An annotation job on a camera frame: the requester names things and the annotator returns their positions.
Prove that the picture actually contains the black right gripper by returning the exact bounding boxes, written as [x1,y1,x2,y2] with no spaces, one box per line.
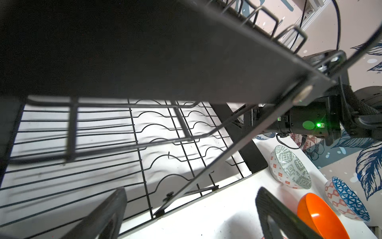
[263,97,342,140]

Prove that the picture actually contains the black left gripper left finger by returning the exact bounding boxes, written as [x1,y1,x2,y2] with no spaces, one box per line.
[62,188,127,239]

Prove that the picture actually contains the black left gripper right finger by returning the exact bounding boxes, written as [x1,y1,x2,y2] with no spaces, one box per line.
[255,187,321,239]

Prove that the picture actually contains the green patterned bowl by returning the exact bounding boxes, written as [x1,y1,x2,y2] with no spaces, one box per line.
[269,145,312,190]

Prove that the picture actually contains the black wire dish rack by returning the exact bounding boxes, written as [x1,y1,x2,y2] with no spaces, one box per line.
[0,0,382,239]

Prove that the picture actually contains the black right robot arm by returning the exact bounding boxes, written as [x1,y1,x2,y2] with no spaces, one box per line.
[233,50,382,145]

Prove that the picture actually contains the orange plastic bowl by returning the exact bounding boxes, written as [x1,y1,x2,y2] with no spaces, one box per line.
[297,193,350,239]

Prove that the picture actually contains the blue geometric patterned bowl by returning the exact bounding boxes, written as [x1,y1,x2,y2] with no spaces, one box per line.
[325,176,371,222]

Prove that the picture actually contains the blue floral bowl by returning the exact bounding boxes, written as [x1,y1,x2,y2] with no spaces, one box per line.
[255,132,276,140]

